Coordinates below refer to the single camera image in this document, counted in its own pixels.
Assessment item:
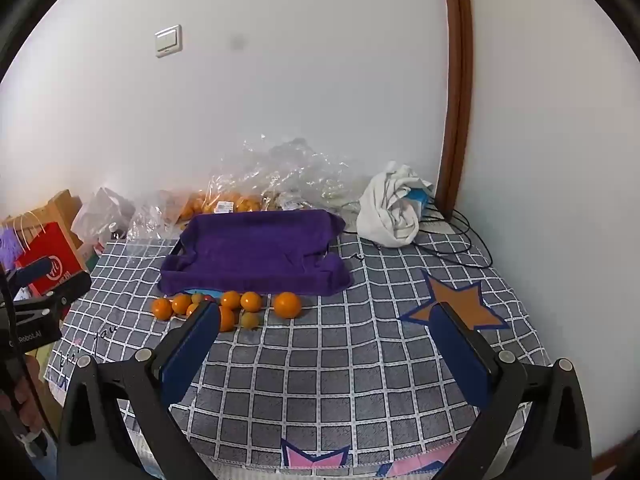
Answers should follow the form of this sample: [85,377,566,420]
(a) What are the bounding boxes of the large orange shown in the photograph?
[273,291,303,320]

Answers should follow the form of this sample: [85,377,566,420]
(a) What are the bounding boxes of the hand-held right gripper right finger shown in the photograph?
[431,302,593,480]

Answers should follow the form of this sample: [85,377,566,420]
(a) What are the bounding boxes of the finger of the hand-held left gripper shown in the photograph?
[47,271,93,313]
[12,256,55,292]

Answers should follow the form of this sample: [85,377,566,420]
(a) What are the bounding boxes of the red paper bag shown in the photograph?
[15,220,92,297]

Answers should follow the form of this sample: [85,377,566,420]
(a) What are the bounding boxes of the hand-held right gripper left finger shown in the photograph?
[57,302,222,480]

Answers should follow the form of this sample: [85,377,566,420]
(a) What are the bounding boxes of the person's left hand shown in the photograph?
[0,360,48,436]

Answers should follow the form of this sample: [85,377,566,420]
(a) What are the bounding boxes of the white cloth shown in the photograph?
[356,161,435,248]

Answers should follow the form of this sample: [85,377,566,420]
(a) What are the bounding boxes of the purple paper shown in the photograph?
[0,229,27,272]

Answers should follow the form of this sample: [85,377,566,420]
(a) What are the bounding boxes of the crumpled clear plastic bag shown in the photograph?
[126,195,192,242]

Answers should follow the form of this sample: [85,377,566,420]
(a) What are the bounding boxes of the black cable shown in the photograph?
[414,204,494,269]

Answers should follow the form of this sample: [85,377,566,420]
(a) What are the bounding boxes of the white plastic bag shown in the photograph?
[71,187,137,247]

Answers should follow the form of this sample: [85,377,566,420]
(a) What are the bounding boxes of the brown wooden door frame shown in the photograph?
[435,0,475,211]

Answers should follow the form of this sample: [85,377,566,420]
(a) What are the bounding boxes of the grey checkered blanket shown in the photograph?
[45,220,551,480]

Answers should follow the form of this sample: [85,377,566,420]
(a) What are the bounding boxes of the large clear plastic bag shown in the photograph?
[240,135,362,212]

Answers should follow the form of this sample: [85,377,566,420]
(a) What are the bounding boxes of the clear bag of oranges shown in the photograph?
[170,175,281,222]

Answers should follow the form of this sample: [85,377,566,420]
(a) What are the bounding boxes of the purple towel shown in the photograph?
[157,210,355,297]

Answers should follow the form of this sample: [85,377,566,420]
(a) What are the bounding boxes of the white light switch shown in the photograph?
[154,25,183,59]

